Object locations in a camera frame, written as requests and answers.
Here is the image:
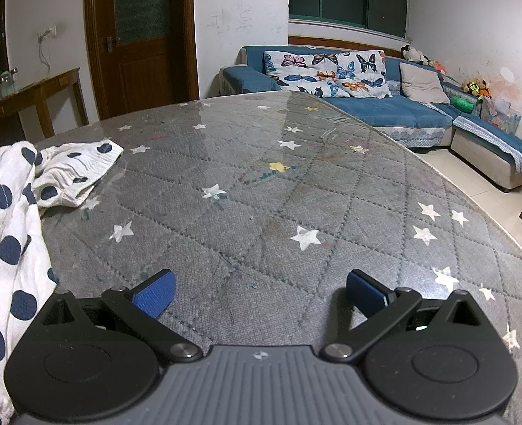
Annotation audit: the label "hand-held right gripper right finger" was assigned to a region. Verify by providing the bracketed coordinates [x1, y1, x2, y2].
[325, 269, 488, 361]

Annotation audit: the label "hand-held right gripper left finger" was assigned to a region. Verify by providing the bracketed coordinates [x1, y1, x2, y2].
[33, 269, 203, 361]

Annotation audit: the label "white polka dot pants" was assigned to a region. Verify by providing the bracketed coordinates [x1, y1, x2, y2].
[0, 139, 124, 425]

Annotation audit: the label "grey star quilted table cover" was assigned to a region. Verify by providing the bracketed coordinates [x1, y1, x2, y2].
[0, 90, 522, 419]

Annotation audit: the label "green round cushion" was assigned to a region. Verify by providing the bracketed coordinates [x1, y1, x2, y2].
[450, 95, 477, 116]

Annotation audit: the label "beige cushion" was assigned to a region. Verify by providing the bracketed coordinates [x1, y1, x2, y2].
[398, 62, 451, 106]

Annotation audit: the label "colourful picture board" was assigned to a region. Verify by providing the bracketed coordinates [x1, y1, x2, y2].
[480, 97, 522, 134]

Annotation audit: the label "butterfly print blanket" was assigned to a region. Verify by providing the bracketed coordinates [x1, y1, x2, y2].
[263, 50, 393, 99]

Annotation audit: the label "brown wooden door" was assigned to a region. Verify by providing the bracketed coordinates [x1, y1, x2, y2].
[84, 0, 200, 120]

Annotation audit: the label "yellow orange plush toy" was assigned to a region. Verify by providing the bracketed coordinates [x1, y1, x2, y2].
[462, 79, 494, 100]

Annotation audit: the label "wooden side table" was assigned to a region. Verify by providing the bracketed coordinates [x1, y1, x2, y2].
[0, 68, 89, 145]

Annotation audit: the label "panda plush toy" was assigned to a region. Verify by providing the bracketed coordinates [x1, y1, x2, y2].
[401, 45, 430, 65]

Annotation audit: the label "glass jar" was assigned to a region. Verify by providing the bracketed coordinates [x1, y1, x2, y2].
[0, 68, 19, 99]

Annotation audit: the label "white hanging cable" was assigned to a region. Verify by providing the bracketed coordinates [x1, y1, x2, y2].
[39, 38, 52, 74]

